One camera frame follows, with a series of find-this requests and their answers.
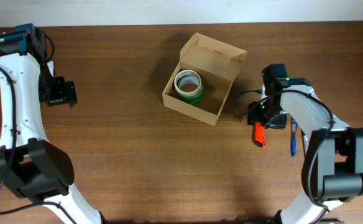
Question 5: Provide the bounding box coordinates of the orange utility knife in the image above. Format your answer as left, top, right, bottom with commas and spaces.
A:
253, 122, 267, 147

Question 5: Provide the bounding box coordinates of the blue pen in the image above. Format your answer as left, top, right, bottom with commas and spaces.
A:
291, 118, 297, 157

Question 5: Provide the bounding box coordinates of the brown cardboard box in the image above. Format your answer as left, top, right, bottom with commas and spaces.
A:
162, 32, 247, 126

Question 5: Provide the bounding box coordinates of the cream masking tape roll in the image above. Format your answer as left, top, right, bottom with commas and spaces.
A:
173, 70, 203, 98

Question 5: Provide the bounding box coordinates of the green tape roll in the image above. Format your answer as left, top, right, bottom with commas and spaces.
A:
179, 86, 204, 105

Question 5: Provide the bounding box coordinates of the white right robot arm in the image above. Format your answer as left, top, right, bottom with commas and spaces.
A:
247, 64, 363, 224

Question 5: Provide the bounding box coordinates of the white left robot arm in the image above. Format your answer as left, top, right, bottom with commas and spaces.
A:
0, 24, 105, 223

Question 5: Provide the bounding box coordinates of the black and white marker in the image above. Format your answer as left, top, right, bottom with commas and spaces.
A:
301, 131, 309, 154

